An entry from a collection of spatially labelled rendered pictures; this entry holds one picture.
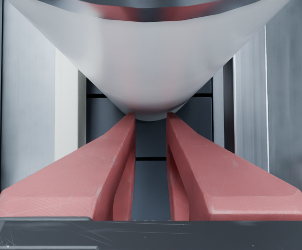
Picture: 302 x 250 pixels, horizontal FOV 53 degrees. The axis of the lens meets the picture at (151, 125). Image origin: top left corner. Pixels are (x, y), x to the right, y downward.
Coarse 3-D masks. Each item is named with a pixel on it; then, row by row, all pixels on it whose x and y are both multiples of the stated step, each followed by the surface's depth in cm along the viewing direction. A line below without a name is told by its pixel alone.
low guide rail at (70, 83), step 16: (64, 64) 15; (64, 80) 15; (80, 80) 15; (64, 96) 15; (80, 96) 15; (64, 112) 15; (80, 112) 15; (64, 128) 15; (80, 128) 15; (64, 144) 15; (80, 144) 15
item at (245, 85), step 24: (264, 48) 10; (240, 72) 10; (264, 72) 10; (240, 96) 10; (264, 96) 10; (240, 120) 10; (264, 120) 10; (240, 144) 10; (264, 144) 10; (264, 168) 10
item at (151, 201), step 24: (96, 96) 19; (192, 96) 19; (96, 120) 18; (192, 120) 18; (144, 144) 18; (144, 168) 18; (144, 192) 18; (168, 192) 18; (144, 216) 18; (168, 216) 18
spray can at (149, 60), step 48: (48, 0) 2; (96, 0) 2; (144, 0) 2; (192, 0) 2; (240, 0) 2; (288, 0) 4; (96, 48) 4; (144, 48) 3; (192, 48) 4; (240, 48) 6; (144, 96) 7
